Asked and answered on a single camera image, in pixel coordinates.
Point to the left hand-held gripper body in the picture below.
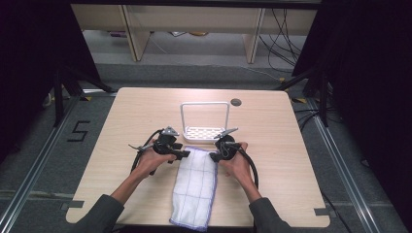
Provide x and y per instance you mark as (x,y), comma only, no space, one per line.
(165,144)

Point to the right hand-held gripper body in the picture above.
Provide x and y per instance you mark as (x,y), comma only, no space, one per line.
(226,147)

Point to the white cloth with purple edging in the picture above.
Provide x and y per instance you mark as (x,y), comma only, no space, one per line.
(194,191)

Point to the person's right hand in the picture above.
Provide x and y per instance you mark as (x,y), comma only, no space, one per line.
(239,165)

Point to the person's left hand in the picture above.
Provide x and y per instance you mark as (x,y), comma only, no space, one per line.
(150,160)

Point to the black metal stand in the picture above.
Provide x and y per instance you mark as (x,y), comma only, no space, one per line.
(59,97)
(323,97)

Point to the black tape patch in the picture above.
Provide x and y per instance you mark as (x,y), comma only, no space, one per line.
(73,205)

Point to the beige desk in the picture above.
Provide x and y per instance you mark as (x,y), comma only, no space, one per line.
(194,16)

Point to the black curtain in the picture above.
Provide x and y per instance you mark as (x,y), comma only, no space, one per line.
(29,64)
(372,81)

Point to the aluminium floor rail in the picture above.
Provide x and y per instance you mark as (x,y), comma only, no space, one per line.
(35,168)
(343,171)

